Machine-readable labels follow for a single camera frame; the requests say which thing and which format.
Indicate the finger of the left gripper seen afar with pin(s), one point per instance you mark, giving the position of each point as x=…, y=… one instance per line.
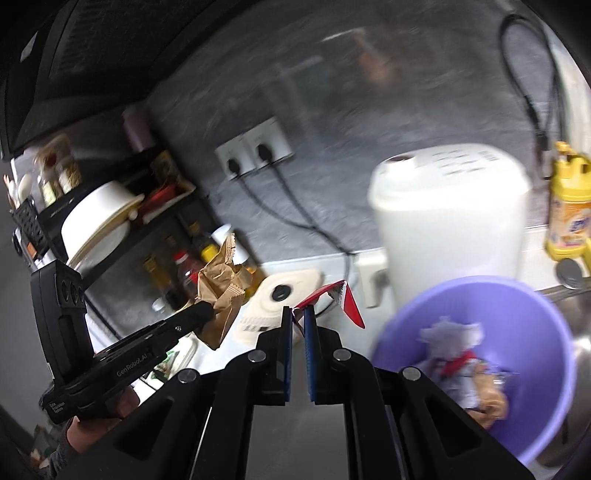
x=189, y=319

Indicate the white wall socket left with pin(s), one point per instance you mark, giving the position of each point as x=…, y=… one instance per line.
x=235, y=157

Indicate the dark sauce bottle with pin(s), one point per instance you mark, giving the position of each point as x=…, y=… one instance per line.
x=167, y=287

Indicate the white wall socket right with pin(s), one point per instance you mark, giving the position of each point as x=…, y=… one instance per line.
x=270, y=135

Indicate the white bowl on shelf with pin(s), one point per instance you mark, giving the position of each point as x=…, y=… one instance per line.
x=98, y=224

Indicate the red wrapper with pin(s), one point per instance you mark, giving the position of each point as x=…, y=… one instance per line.
x=341, y=293

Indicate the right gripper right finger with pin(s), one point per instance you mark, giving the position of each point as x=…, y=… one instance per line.
x=311, y=350

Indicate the yellow cap green label bottle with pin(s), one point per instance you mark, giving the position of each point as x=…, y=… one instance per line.
x=202, y=242

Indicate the yellow detergent bottle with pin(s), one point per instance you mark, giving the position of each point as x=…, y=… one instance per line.
x=569, y=216

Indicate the large brown paper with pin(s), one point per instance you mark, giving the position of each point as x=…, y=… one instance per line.
x=225, y=289

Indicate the small brown paper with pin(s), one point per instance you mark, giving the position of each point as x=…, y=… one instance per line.
x=492, y=403

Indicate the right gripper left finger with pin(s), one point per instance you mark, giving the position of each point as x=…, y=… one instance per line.
x=284, y=347

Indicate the black kitchen rack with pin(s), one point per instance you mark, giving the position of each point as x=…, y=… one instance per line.
x=151, y=173

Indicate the red cap oil bottle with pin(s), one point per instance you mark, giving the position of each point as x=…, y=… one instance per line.
x=187, y=271

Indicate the left hand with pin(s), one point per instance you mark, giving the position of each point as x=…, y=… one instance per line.
x=81, y=435

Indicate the cream air fryer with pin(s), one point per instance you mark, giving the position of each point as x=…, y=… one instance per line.
x=449, y=212

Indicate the cream induction cooker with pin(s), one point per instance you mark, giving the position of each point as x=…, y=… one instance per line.
x=263, y=311

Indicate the white tissue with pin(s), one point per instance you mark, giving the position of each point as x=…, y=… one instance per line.
x=449, y=340

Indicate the white cap oil sprayer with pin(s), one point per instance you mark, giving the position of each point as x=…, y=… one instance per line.
x=226, y=237

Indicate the white wall socket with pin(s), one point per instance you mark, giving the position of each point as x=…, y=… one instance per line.
x=235, y=157
x=270, y=135

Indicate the white plastic container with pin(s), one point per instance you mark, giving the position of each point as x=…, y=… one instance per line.
x=176, y=359

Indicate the white cap small jar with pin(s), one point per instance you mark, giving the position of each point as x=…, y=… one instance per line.
x=161, y=308

